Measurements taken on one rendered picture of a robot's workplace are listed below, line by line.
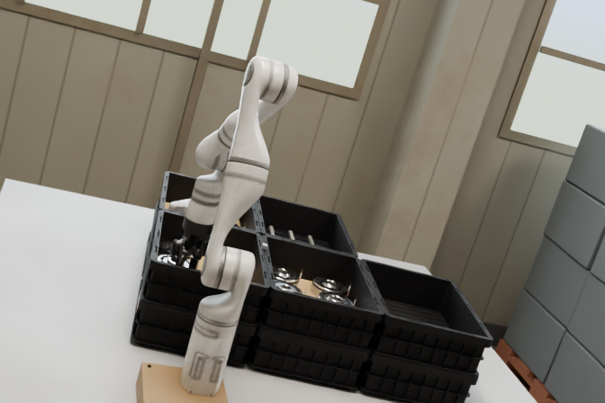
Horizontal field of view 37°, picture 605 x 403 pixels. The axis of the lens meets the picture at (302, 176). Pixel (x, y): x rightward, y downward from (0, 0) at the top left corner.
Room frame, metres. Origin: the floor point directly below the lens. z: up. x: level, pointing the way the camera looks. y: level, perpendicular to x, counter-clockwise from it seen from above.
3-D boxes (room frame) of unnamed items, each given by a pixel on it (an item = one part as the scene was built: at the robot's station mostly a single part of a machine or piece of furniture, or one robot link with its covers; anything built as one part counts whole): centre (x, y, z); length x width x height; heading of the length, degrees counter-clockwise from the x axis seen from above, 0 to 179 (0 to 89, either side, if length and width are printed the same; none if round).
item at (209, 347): (1.81, 0.09, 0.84); 0.09 x 0.09 x 0.17; 14
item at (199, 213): (2.14, 0.23, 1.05); 0.11 x 0.09 x 0.06; 62
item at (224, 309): (1.80, 0.09, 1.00); 0.09 x 0.09 x 0.17; 10
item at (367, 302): (2.28, -0.12, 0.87); 0.40 x 0.30 x 0.11; 10
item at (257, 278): (2.22, 0.18, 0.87); 0.40 x 0.30 x 0.11; 10
